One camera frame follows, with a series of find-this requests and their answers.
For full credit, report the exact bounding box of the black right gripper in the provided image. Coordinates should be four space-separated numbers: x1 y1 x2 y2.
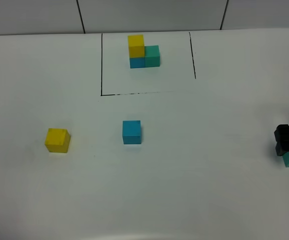
274 124 289 156

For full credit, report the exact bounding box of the blue cube block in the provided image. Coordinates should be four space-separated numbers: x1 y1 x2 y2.
122 120 142 145

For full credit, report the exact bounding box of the yellow cube block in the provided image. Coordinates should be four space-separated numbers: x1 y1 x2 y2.
44 128 71 153

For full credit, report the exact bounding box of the template green block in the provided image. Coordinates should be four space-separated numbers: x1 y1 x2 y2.
144 45 161 68

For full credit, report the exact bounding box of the template blue block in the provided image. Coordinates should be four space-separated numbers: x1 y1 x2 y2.
129 57 146 69

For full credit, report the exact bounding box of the template yellow block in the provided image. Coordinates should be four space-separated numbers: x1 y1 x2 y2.
127 34 145 58

